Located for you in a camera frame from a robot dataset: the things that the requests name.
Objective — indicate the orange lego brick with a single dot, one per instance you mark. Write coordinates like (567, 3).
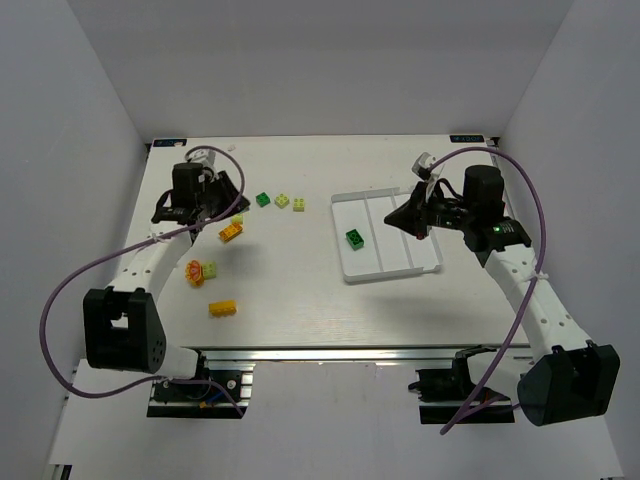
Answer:
(230, 232)

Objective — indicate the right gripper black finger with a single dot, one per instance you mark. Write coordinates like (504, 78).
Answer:
(418, 195)
(406, 218)

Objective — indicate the yellow long lego brick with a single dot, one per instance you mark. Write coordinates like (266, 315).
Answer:
(222, 308)

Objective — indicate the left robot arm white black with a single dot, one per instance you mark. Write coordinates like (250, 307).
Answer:
(122, 326)

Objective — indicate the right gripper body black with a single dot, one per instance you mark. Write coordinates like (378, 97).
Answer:
(424, 208)

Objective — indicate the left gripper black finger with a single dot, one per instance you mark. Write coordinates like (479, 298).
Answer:
(230, 201)
(200, 219)

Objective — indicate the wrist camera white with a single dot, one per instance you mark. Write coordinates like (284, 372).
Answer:
(204, 156)
(423, 167)

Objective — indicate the left corner label sticker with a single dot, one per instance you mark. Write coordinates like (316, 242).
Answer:
(168, 143)

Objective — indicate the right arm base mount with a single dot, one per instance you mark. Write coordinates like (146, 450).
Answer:
(442, 391)

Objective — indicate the dark green lego brick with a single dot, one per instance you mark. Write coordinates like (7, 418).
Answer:
(354, 239)

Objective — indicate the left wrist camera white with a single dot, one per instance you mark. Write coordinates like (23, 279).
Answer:
(204, 156)

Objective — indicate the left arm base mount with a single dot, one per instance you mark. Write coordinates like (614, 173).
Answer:
(223, 392)

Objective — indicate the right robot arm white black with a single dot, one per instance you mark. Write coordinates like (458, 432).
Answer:
(570, 376)

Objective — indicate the right corner label sticker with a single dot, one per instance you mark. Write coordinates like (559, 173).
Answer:
(466, 138)

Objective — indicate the orange flower lego piece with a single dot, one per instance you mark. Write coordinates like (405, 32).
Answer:
(194, 273)

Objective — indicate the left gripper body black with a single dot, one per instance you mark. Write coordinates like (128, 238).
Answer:
(220, 192)

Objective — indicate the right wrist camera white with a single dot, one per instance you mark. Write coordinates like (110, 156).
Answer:
(423, 167)

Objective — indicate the white three-compartment tray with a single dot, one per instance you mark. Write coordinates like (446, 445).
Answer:
(388, 252)

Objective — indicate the corner label sticker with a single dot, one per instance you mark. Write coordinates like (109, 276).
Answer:
(168, 143)
(466, 138)

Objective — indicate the dark green square lego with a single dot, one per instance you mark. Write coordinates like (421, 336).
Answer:
(263, 199)

